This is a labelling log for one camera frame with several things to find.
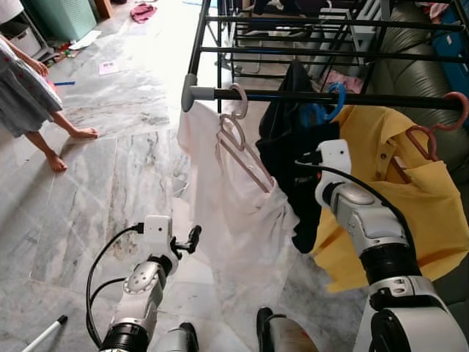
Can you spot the dark navy garment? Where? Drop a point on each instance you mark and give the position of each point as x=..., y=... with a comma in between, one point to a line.
x=293, y=161

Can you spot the blue plastic hanger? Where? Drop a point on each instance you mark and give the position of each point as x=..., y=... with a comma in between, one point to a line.
x=338, y=103

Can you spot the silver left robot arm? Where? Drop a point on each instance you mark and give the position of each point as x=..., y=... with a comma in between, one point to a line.
x=143, y=293

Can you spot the beige plastic hanger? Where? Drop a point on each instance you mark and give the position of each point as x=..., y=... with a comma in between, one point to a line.
x=245, y=158

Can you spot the pink plastic hanger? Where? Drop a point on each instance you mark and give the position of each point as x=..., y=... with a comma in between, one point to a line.
x=462, y=110

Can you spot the white translucent garment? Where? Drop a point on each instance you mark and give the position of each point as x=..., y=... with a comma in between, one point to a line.
x=227, y=213

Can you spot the black metal drying rack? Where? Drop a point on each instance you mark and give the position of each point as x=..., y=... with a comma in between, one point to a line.
x=330, y=96

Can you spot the pale pink cloth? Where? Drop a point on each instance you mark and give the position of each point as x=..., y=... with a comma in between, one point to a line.
x=344, y=82

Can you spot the yellow shirt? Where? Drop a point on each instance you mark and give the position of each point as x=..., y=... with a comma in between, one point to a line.
x=418, y=220

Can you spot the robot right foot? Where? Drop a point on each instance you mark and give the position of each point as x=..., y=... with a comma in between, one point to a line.
x=286, y=334

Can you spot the olive green leather sofa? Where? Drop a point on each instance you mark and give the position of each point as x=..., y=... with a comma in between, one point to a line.
x=410, y=66

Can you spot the white stick black tip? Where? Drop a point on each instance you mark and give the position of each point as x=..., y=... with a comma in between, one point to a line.
x=45, y=334

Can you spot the blue bag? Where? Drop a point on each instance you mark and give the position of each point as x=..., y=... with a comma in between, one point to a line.
x=451, y=51

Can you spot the pink paper sheet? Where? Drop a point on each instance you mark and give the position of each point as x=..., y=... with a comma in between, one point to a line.
x=108, y=67

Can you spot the child in grey dress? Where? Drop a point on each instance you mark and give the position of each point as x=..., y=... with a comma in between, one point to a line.
x=22, y=103

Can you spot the green cabinet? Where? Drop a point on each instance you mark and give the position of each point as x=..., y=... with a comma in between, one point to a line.
x=62, y=18

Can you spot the white plastic drawer unit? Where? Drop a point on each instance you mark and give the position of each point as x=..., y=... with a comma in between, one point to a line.
x=22, y=33

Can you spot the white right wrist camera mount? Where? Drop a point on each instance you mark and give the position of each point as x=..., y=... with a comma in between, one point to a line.
x=335, y=158

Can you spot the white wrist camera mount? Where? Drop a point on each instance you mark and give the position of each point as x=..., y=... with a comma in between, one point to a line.
x=156, y=231
x=335, y=158

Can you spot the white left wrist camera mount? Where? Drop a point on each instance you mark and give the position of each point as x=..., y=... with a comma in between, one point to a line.
x=156, y=231

